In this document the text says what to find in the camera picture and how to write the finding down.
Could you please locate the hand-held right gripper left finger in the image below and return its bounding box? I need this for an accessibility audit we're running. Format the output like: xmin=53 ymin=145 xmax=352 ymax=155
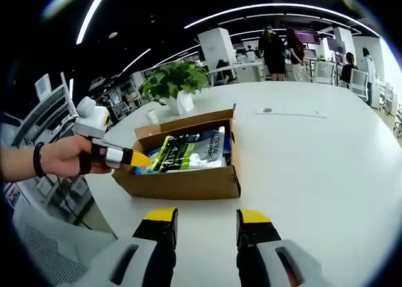
xmin=94 ymin=207 xmax=179 ymax=287

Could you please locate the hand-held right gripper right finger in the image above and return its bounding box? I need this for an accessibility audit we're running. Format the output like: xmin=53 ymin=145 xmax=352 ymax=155
xmin=236 ymin=207 xmax=327 ymax=287

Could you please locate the blue white soft wipes pack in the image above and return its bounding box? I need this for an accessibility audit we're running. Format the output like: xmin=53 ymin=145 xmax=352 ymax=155
xmin=131 ymin=147 xmax=164 ymax=175

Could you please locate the brown cardboard shoe box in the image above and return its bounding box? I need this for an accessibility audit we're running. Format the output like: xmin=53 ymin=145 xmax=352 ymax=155
xmin=112 ymin=104 xmax=242 ymax=200

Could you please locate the silver green soft pouch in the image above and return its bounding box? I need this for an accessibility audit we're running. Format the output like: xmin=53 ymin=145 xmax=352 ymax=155
xmin=149 ymin=126 xmax=227 ymax=174

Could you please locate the person's left hand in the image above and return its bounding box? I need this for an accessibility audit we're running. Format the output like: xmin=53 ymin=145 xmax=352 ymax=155
xmin=40 ymin=134 xmax=114 ymax=178

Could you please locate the black wristband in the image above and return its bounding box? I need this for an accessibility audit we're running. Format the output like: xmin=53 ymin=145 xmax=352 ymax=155
xmin=33 ymin=141 xmax=47 ymax=178

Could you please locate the green plant in white pot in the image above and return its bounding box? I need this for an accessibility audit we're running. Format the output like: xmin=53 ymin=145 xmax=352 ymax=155
xmin=139 ymin=62 xmax=210 ymax=115

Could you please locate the white mesh office chair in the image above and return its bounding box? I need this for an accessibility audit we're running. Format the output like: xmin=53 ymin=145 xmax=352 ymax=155
xmin=12 ymin=202 xmax=117 ymax=287

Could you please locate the white table socket panel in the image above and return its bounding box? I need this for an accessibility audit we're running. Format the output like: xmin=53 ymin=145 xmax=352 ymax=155
xmin=256 ymin=106 xmax=327 ymax=119

